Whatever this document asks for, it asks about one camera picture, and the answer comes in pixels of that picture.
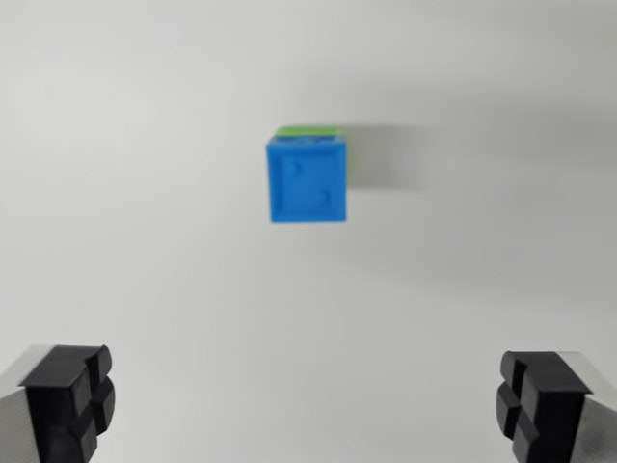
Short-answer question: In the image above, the black-padded silver gripper right finger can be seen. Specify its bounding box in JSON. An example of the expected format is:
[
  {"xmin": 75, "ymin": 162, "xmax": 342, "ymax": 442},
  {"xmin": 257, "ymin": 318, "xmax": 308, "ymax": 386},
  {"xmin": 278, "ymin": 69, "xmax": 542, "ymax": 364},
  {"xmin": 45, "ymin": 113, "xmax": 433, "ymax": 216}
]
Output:
[{"xmin": 495, "ymin": 350, "xmax": 617, "ymax": 463}]

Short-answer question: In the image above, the black-padded silver gripper left finger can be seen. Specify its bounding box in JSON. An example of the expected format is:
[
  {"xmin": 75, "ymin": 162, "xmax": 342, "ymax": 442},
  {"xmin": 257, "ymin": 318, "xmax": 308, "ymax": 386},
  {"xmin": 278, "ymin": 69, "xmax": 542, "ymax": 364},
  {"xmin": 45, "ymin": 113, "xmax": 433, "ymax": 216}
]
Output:
[{"xmin": 0, "ymin": 343, "xmax": 117, "ymax": 463}]

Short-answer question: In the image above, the blue embossed cube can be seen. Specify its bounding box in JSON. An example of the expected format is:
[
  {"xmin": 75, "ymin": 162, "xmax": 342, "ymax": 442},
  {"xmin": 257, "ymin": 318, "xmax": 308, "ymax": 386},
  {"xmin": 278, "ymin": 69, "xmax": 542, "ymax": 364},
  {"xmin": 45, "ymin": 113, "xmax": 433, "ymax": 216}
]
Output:
[{"xmin": 265, "ymin": 134, "xmax": 349, "ymax": 224}]

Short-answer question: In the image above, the green embossed cube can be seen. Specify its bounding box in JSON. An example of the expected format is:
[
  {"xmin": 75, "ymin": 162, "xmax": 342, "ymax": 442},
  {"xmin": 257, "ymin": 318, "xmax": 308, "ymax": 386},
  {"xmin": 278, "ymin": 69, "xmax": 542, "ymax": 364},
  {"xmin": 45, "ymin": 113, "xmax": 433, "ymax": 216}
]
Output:
[{"xmin": 272, "ymin": 123, "xmax": 354, "ymax": 189}]

